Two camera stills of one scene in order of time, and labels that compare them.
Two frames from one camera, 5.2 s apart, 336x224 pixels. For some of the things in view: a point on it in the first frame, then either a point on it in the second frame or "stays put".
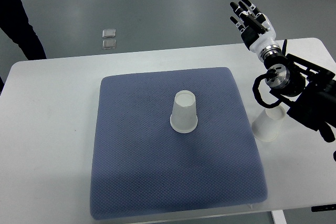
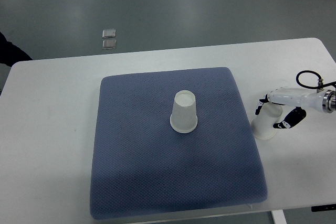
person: [14, 22] → [10, 53]
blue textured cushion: [142, 166] stays put
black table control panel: [323, 208] stays put
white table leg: [279, 216] stays put
